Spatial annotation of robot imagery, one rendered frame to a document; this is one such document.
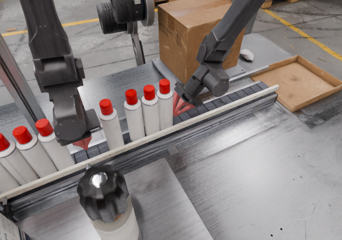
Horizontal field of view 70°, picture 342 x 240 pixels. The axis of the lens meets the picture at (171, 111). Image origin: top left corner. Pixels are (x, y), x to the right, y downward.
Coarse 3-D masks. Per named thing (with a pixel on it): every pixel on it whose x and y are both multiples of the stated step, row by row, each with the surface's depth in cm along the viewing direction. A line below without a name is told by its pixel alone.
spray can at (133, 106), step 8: (128, 96) 68; (136, 96) 70; (128, 104) 71; (136, 104) 71; (128, 112) 72; (136, 112) 72; (128, 120) 74; (136, 120) 74; (128, 128) 79; (136, 128) 76; (136, 136) 79; (144, 136) 82
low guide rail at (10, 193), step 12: (252, 96) 93; (216, 108) 89; (228, 108) 90; (192, 120) 85; (156, 132) 81; (168, 132) 82; (132, 144) 77; (96, 156) 74; (108, 156) 75; (72, 168) 71; (36, 180) 69; (48, 180) 69; (12, 192) 66
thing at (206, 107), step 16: (224, 96) 98; (240, 96) 98; (192, 112) 92; (224, 112) 92; (144, 128) 87; (96, 144) 82; (144, 144) 82; (80, 160) 77; (64, 176) 73; (32, 192) 70
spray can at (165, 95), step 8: (160, 80) 73; (168, 80) 73; (160, 88) 73; (168, 88) 73; (160, 96) 74; (168, 96) 74; (160, 104) 76; (168, 104) 76; (160, 112) 79; (168, 112) 78; (160, 120) 82; (168, 120) 81; (160, 128) 85
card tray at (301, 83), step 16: (272, 64) 116; (288, 64) 122; (304, 64) 120; (256, 80) 113; (272, 80) 113; (288, 80) 113; (304, 80) 113; (320, 80) 113; (336, 80) 108; (288, 96) 105; (304, 96) 105; (320, 96) 102
